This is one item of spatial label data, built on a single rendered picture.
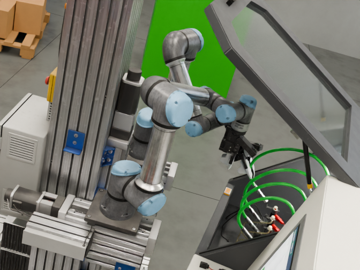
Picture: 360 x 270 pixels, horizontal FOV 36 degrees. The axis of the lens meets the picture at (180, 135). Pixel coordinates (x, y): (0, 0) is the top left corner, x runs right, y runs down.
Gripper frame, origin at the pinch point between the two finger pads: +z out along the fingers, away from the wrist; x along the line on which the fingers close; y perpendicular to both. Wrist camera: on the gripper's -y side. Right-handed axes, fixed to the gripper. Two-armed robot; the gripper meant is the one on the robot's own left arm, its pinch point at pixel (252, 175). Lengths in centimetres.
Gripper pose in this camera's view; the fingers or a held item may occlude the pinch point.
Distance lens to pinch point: 252.9
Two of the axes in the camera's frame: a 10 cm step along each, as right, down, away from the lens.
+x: -5.1, 0.9, -8.6
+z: 2.9, 9.6, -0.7
